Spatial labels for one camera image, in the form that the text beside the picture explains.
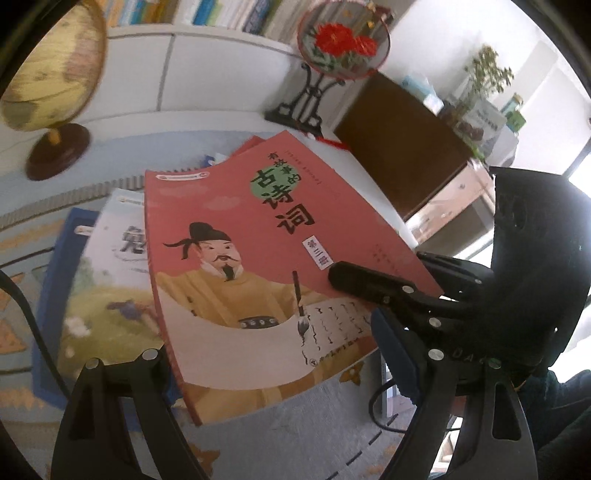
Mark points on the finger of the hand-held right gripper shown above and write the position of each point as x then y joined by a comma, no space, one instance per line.
369,286
461,277

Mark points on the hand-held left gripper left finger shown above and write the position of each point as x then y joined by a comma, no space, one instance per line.
157,369

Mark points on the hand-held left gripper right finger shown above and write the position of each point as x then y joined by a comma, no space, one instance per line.
392,350

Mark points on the dark blue book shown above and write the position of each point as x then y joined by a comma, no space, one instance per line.
55,286

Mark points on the pink poet cover book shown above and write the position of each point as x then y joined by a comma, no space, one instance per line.
240,221

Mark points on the person's right forearm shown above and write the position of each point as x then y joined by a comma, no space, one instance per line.
558,410

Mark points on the row of white blue books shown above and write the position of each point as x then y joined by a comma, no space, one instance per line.
221,11

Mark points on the patterned blue table mat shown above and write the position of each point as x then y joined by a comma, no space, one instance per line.
286,443

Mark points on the red tassel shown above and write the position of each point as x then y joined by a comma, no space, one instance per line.
332,142

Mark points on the wooden cabinet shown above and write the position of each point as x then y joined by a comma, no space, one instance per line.
397,138

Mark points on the green white package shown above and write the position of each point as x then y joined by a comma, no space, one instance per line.
485,120

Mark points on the green box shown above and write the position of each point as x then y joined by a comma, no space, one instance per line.
515,117

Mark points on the red book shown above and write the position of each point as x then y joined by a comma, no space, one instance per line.
249,145

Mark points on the light blue tissue box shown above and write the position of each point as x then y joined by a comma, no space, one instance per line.
418,87

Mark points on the potted green plant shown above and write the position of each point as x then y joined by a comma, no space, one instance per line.
485,74

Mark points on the embroidered round fan on stand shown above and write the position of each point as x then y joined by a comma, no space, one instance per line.
344,41

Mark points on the white bookshelf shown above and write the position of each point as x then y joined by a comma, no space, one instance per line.
184,69

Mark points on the beige desk globe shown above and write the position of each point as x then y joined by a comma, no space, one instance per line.
51,69

